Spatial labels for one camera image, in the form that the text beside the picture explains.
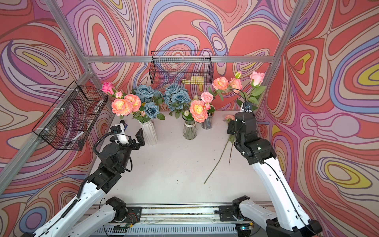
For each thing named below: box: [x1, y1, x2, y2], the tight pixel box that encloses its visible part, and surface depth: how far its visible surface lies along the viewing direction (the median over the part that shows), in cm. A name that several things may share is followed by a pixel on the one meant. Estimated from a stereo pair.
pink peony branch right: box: [212, 71, 243, 102], surface depth 67 cm
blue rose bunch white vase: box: [131, 84, 166, 123], surface depth 73 cm
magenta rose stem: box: [101, 81, 116, 97], surface depth 62 cm
